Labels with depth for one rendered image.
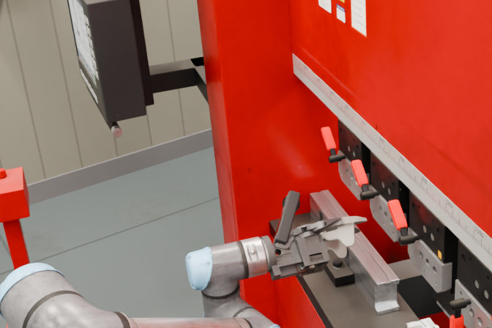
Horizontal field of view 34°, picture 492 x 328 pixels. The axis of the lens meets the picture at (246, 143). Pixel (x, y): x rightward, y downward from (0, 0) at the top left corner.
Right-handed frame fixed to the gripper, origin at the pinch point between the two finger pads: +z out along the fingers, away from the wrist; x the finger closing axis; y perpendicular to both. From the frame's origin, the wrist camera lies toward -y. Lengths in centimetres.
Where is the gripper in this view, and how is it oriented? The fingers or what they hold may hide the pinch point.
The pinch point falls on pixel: (356, 222)
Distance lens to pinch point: 164.6
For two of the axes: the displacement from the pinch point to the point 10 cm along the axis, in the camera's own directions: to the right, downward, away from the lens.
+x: 1.0, -4.3, -9.0
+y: 2.6, 8.8, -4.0
